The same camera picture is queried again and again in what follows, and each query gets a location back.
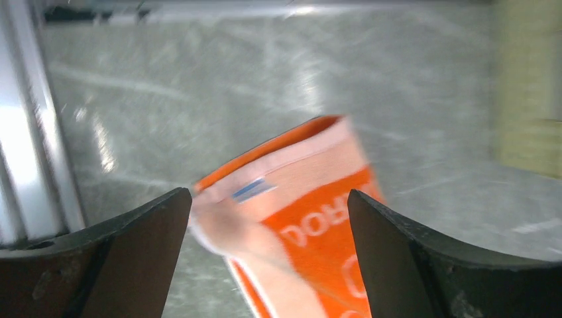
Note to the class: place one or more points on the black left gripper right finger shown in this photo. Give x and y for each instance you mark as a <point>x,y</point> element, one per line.
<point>411,270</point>

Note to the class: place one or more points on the green perforated plastic basket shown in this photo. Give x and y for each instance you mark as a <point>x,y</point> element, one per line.
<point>528,85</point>

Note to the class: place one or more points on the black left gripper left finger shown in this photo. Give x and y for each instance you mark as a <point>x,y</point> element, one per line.
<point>121,267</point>

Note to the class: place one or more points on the orange and cream towel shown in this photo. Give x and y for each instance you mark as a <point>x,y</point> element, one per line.
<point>278,216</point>

